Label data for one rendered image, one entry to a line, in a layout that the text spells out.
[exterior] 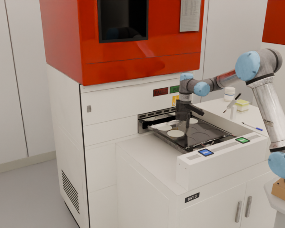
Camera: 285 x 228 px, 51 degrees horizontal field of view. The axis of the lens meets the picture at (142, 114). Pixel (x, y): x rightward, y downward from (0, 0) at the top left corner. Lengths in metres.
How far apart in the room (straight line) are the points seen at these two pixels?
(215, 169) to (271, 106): 0.42
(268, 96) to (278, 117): 0.09
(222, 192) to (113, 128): 0.72
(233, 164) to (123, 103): 0.71
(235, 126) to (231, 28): 2.74
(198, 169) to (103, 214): 0.90
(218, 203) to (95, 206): 0.81
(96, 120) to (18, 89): 1.50
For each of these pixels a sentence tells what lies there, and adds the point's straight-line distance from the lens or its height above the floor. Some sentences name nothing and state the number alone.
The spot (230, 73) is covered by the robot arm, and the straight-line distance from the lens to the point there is 1.58.
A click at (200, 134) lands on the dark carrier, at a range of 1.81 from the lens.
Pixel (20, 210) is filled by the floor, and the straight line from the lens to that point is 2.80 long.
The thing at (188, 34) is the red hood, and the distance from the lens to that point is 1.90.
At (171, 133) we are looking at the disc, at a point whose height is 0.90.
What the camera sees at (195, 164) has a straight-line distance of 1.38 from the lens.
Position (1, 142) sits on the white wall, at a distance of 3.26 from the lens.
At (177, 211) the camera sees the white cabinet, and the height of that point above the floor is 0.73.
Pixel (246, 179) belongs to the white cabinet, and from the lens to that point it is 1.74.
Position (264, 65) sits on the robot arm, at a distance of 1.30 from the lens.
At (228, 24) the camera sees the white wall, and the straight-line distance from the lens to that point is 4.40.
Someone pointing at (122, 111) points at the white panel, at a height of 1.01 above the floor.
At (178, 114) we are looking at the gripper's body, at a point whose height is 1.03.
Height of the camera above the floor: 1.64
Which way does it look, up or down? 21 degrees down
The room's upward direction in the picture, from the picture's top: straight up
